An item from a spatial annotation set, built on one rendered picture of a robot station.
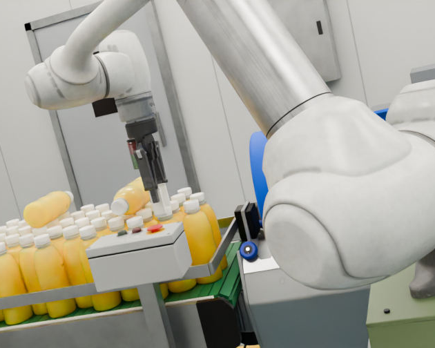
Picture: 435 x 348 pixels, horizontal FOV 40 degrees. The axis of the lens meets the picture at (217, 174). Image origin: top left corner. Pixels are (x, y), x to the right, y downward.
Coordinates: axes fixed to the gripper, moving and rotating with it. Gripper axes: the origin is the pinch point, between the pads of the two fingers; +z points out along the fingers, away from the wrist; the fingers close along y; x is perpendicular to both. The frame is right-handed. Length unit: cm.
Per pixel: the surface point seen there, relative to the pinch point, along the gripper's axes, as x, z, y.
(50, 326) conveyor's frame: 32.4, 23.9, -10.2
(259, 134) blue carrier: -26.0, -9.6, 9.3
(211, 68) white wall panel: 53, -33, 355
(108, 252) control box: 6.9, 4.9, -21.3
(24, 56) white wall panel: 225, -84, 375
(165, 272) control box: -4.6, 11.4, -21.2
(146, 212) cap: 5.1, 2.8, 2.3
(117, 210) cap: 10.3, -0.1, -3.3
